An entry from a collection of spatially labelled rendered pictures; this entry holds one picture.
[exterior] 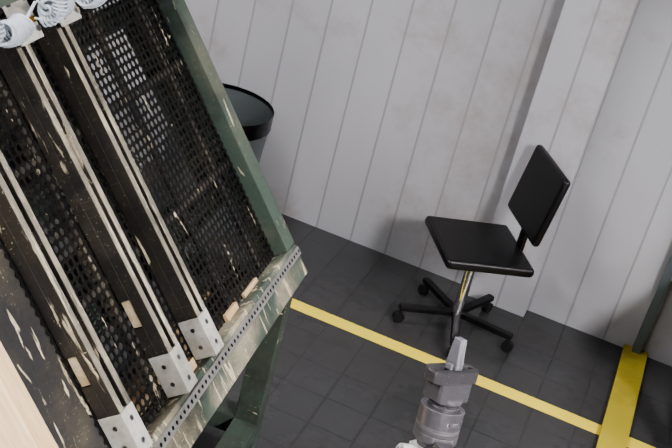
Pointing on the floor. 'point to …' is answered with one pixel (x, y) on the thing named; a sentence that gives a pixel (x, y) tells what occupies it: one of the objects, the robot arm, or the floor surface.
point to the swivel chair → (493, 245)
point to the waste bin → (251, 116)
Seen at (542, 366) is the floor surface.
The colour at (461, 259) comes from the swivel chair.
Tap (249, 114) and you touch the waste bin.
